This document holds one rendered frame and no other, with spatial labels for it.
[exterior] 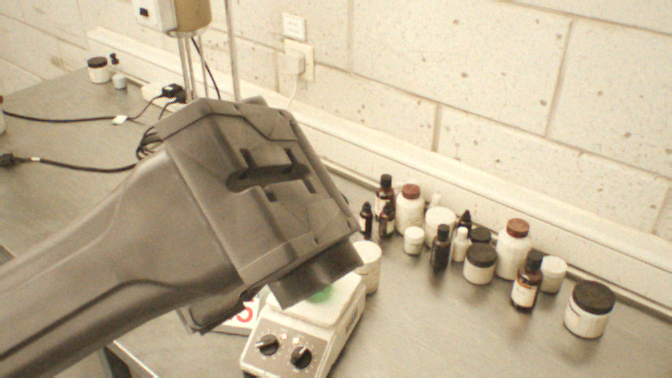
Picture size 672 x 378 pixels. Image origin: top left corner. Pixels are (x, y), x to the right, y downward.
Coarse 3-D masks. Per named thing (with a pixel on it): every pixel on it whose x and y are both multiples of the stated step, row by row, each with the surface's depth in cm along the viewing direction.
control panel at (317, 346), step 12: (264, 324) 90; (276, 324) 90; (276, 336) 89; (288, 336) 89; (300, 336) 88; (312, 336) 88; (252, 348) 89; (288, 348) 88; (312, 348) 87; (324, 348) 87; (252, 360) 88; (264, 360) 88; (276, 360) 87; (288, 360) 87; (312, 360) 86; (276, 372) 86; (288, 372) 86; (300, 372) 86; (312, 372) 85
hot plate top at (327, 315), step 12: (348, 276) 95; (336, 288) 93; (348, 288) 93; (336, 300) 91; (348, 300) 91; (288, 312) 89; (300, 312) 89; (312, 312) 89; (324, 312) 89; (336, 312) 89; (324, 324) 87
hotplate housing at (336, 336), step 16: (352, 304) 93; (272, 320) 90; (288, 320) 90; (304, 320) 90; (352, 320) 94; (320, 336) 88; (336, 336) 88; (336, 352) 90; (256, 368) 88; (320, 368) 86
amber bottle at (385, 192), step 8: (384, 176) 118; (384, 184) 117; (376, 192) 119; (384, 192) 118; (392, 192) 119; (376, 200) 120; (384, 200) 119; (392, 200) 119; (376, 208) 121; (376, 216) 122
